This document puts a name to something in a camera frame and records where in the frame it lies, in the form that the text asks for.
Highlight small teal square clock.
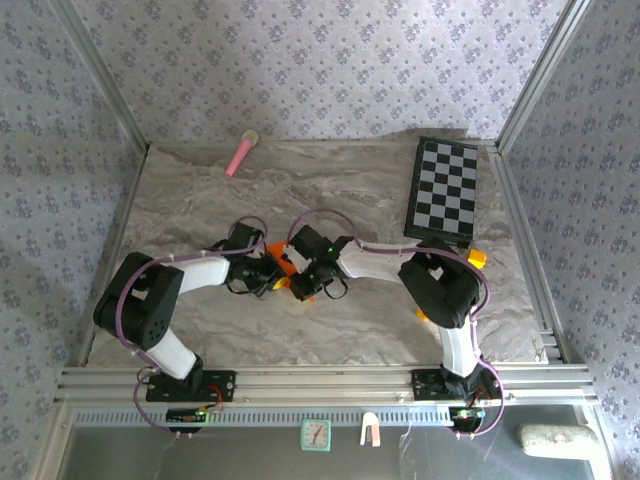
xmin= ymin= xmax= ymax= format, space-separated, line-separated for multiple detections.
xmin=299 ymin=418 xmax=332 ymax=454

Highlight pink toy microphone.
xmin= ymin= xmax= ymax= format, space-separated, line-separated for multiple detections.
xmin=224 ymin=128 xmax=261 ymax=178

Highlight white plastic hook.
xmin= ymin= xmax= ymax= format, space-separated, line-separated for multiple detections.
xmin=359 ymin=412 xmax=382 ymax=447

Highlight black and grey chessboard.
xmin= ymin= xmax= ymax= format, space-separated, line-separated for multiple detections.
xmin=403 ymin=136 xmax=480 ymax=247

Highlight thin black left gripper cable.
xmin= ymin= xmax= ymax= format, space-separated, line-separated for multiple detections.
xmin=224 ymin=279 xmax=261 ymax=299

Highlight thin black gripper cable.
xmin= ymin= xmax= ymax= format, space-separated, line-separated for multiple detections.
xmin=224 ymin=279 xmax=261 ymax=299
xmin=322 ymin=277 xmax=350 ymax=300

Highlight thin black right gripper cable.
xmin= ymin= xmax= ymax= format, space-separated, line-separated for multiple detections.
xmin=322 ymin=277 xmax=350 ymax=300

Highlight aluminium frame cross rail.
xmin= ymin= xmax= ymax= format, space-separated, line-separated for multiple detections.
xmin=53 ymin=364 xmax=599 ymax=405

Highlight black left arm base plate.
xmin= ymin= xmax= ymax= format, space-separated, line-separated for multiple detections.
xmin=145 ymin=368 xmax=237 ymax=404

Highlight slotted grey cable duct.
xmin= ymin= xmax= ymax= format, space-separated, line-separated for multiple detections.
xmin=72 ymin=403 xmax=454 ymax=429

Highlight aluminium table side rail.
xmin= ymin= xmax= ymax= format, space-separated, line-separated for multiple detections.
xmin=487 ymin=147 xmax=571 ymax=364
xmin=74 ymin=144 xmax=151 ymax=366

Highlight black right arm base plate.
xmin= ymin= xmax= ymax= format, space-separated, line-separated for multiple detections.
xmin=410 ymin=368 xmax=504 ymax=401

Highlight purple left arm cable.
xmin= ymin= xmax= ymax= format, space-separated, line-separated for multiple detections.
xmin=115 ymin=214 xmax=269 ymax=441

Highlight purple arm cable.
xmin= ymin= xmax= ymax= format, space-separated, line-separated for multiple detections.
xmin=289 ymin=208 xmax=507 ymax=441
xmin=115 ymin=214 xmax=269 ymax=441

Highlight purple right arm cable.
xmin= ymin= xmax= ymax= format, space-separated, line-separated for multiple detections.
xmin=289 ymin=208 xmax=507 ymax=441

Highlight aluminium frame post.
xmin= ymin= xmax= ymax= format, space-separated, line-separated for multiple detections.
xmin=494 ymin=0 xmax=599 ymax=151
xmin=47 ymin=0 xmax=151 ymax=151

